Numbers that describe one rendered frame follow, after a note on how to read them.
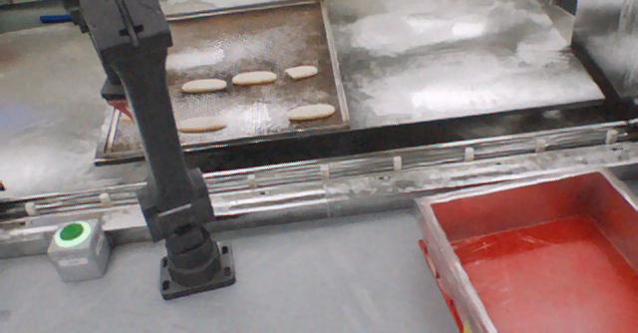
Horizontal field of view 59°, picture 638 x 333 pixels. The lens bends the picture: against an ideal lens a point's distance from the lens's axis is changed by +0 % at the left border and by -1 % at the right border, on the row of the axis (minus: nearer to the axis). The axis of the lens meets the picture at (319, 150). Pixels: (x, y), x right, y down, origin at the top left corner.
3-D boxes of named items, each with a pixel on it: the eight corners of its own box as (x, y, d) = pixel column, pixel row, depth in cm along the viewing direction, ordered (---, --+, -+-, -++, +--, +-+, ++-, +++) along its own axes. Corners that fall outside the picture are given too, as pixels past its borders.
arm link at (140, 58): (76, 32, 53) (179, 5, 56) (46, -46, 60) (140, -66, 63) (157, 252, 88) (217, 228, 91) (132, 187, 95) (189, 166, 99)
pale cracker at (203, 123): (176, 133, 117) (175, 129, 116) (179, 121, 119) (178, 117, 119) (224, 130, 116) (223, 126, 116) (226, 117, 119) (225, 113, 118)
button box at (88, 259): (65, 297, 98) (41, 253, 91) (77, 264, 104) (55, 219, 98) (113, 291, 98) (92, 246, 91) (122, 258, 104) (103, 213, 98)
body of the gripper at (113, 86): (102, 101, 106) (88, 70, 101) (118, 68, 113) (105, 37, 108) (136, 100, 105) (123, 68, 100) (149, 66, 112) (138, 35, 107)
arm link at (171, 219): (173, 263, 88) (206, 249, 90) (157, 214, 82) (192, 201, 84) (159, 228, 95) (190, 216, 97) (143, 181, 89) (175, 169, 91)
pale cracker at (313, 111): (287, 122, 116) (287, 118, 116) (286, 110, 119) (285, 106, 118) (335, 116, 117) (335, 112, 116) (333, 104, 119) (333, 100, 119)
